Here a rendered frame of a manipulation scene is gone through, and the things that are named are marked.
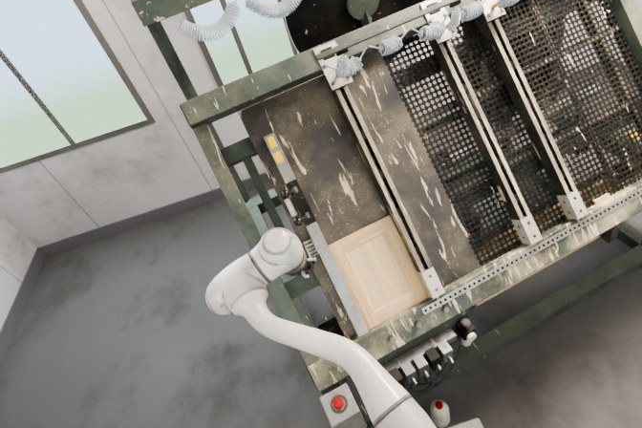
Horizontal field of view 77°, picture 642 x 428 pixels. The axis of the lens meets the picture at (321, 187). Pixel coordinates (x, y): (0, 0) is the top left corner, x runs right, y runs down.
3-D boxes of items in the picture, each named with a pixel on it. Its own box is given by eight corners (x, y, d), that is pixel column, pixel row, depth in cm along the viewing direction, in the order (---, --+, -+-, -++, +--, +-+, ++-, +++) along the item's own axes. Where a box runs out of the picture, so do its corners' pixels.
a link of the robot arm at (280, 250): (292, 229, 120) (255, 256, 118) (280, 212, 106) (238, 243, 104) (312, 258, 116) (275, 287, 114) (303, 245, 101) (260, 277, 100)
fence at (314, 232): (356, 334, 178) (358, 337, 174) (263, 139, 176) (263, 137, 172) (367, 329, 179) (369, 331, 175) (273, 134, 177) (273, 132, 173)
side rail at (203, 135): (304, 357, 180) (307, 367, 169) (196, 133, 178) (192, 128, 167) (316, 351, 181) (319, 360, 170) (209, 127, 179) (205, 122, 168)
